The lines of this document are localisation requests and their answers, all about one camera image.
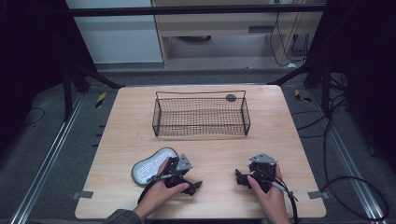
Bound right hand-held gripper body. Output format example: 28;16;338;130
247;152;278;193

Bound black horizontal bar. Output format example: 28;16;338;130
67;3;329;18

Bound yellow-handled tool right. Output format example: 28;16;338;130
293;89;313;104

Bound black curtain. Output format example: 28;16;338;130
306;0;396;175
0;0;98;157

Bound black looped floor cable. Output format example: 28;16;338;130
319;175;390;222

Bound white cabinet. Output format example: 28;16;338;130
64;0;164;65

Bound yellow-handled tool left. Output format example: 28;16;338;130
94;91;107;109

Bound black cables under desk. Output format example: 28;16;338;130
268;0;313;67

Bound black wire mesh basket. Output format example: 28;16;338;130
151;90;252;138

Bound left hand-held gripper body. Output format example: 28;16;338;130
163;153;193;189

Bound black floor cables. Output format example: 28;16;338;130
290;73;353;194

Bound black metal stand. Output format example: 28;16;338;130
268;59;332;114
61;60;126;123

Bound grey oval mesh pad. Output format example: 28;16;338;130
131;147;179;188

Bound aluminium floor rail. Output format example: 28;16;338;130
8;92;86;224
310;90;388;224

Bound beige wooden desk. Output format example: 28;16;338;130
150;0;328;68

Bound person's right hand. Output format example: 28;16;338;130
247;164;292;224

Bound right gripper cable with plug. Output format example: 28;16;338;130
253;169;301;224

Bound grey table bracket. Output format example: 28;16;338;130
71;190;94;200
307;190;330;201

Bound thin black floor cable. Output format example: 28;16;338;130
21;106;47;128

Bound yellow-handled tool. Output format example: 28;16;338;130
293;89;313;104
94;91;107;109

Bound person's left hand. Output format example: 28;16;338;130
134;156;191;222

